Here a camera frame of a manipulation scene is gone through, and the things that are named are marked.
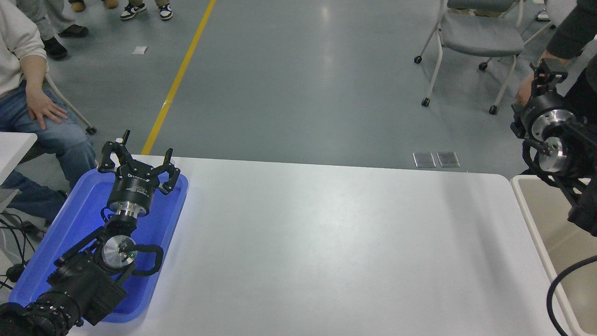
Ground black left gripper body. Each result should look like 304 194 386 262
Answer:
107 169 158 211

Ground person in blue jeans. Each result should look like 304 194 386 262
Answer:
0 0 97 224

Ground large pale bin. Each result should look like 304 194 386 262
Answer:
511 175 597 336

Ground blue plastic tray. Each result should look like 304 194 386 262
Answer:
8 168 189 323

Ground person in tan boots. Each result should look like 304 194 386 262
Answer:
515 0 597 123

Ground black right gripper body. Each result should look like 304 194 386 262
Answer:
520 91 567 137

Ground person in tan shoes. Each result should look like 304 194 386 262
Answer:
70 0 118 12

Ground white chair leg with caster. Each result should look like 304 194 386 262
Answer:
44 72 97 136

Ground person in black shoes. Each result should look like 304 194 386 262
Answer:
19 0 89 60

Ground small white side table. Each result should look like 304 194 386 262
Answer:
0 133 38 187

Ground black floor cables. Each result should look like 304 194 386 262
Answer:
0 212 47 290

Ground person in white-black sneakers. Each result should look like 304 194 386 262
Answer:
120 0 173 21

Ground booted person's right hand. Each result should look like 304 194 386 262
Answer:
515 70 537 106

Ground person's hand on thigh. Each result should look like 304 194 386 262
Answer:
26 88 69 130

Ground black power adapter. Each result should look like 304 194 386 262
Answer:
5 262 28 283

